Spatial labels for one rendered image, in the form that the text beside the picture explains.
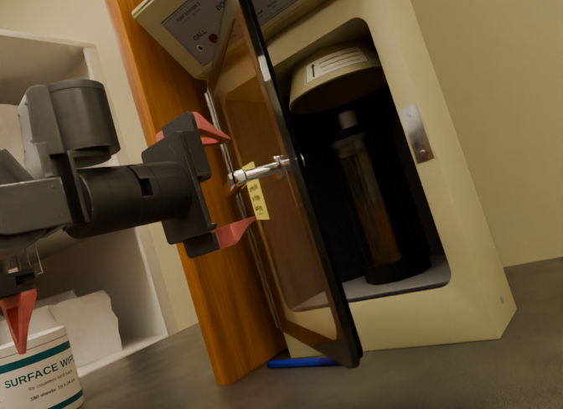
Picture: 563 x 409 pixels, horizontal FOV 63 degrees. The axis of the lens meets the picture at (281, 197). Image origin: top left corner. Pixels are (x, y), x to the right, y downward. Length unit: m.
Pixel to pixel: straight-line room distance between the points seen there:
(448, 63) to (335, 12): 0.43
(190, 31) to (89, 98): 0.34
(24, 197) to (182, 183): 0.14
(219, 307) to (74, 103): 0.43
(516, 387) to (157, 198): 0.36
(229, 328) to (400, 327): 0.26
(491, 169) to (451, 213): 0.43
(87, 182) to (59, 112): 0.06
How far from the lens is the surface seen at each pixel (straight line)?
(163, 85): 0.80
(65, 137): 0.41
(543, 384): 0.49
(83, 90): 0.42
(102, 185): 0.39
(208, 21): 0.70
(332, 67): 0.67
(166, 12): 0.72
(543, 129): 0.99
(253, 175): 0.47
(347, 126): 0.73
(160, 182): 0.42
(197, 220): 0.45
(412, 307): 0.63
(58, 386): 0.96
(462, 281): 0.60
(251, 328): 0.78
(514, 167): 1.00
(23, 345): 0.67
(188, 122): 0.47
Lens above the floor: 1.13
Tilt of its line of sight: 4 degrees up
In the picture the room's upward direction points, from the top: 17 degrees counter-clockwise
